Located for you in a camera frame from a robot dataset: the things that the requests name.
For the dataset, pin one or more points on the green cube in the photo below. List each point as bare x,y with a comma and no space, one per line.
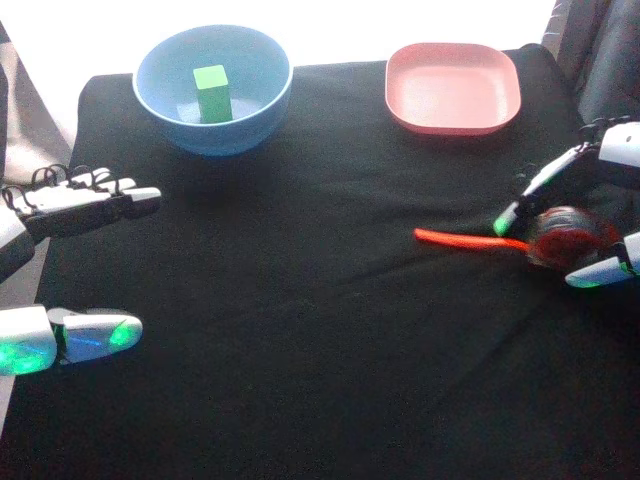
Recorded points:
214,95

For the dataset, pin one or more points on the light blue bowl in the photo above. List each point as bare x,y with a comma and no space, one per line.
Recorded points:
250,125

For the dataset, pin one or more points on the pink square small plate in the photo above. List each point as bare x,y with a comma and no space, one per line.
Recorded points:
450,90

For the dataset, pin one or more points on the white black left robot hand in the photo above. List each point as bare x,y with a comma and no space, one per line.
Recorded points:
65,202

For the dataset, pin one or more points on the black tablecloth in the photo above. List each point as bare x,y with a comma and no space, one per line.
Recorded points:
300,300

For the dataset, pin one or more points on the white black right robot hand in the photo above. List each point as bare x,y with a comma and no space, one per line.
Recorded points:
620,145

